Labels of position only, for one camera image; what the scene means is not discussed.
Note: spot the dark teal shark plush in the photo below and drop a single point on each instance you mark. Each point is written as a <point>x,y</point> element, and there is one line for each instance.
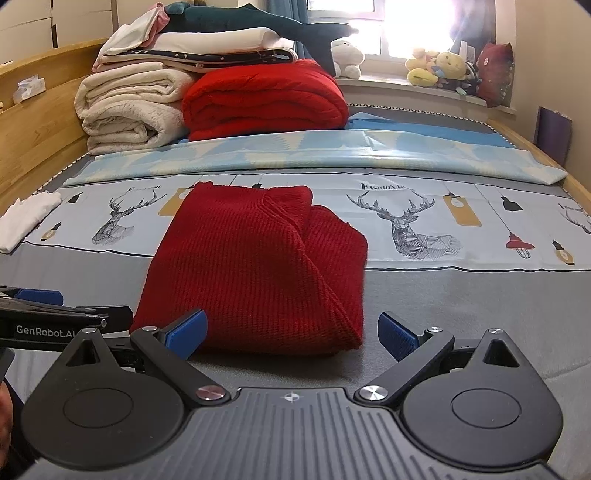
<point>249,21</point>

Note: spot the white wardrobe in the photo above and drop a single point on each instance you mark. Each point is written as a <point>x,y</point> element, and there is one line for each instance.
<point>55,23</point>

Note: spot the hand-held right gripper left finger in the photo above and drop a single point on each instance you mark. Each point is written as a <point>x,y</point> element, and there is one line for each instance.
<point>187,332</point>

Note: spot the window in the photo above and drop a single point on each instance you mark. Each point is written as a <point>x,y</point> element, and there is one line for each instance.
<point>406,23</point>

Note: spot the red folded blanket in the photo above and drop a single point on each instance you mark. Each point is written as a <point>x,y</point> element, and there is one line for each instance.
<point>263,99</point>

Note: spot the white quilt with dark trim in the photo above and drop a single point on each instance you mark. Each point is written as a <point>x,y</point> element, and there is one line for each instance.
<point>207,44</point>

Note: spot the yellow bear plush toy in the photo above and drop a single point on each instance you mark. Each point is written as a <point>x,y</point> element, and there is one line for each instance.
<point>451,67</point>

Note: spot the deer print bed sheet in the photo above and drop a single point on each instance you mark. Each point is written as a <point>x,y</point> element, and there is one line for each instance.
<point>461,300</point>

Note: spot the white window sill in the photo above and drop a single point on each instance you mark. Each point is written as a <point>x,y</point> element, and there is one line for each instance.
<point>406,92</point>

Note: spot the white plush toy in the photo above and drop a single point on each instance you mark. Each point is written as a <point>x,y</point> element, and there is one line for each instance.
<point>347,57</point>

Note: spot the small white garment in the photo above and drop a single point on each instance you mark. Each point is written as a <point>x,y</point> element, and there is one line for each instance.
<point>25,219</point>

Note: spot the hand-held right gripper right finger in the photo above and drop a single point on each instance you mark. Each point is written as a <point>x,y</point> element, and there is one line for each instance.
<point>397,334</point>

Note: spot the purple board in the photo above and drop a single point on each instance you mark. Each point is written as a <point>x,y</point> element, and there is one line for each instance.
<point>553,136</point>

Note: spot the red printed cushion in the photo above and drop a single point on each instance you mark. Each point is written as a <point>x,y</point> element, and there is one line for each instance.
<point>496,74</point>

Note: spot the yellow duck plush toy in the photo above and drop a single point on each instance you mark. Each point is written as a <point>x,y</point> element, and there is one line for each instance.
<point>421,74</point>

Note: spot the blue curtain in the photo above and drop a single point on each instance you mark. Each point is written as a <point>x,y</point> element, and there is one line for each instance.
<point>288,10</point>

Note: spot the wooden headboard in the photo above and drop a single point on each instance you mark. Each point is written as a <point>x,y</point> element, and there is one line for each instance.
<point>41,124</point>

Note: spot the white and pink folded cloth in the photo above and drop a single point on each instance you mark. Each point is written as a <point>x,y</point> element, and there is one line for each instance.
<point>134,27</point>

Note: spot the red knitted sweater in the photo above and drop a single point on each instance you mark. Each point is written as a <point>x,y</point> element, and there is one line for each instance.
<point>240,267</point>

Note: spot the wooden bed frame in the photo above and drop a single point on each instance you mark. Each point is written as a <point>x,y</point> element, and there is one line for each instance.
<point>577,189</point>

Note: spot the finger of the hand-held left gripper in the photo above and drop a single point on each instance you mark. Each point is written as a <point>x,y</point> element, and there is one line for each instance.
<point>39,297</point>

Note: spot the purple curtain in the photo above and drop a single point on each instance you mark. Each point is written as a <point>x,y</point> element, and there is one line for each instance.
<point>475,23</point>

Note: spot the light blue patterned blanket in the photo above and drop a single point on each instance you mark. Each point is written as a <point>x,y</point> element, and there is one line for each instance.
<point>323,152</point>

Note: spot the cream folded blanket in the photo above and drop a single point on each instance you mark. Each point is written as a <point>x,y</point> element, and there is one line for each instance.
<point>129,110</point>

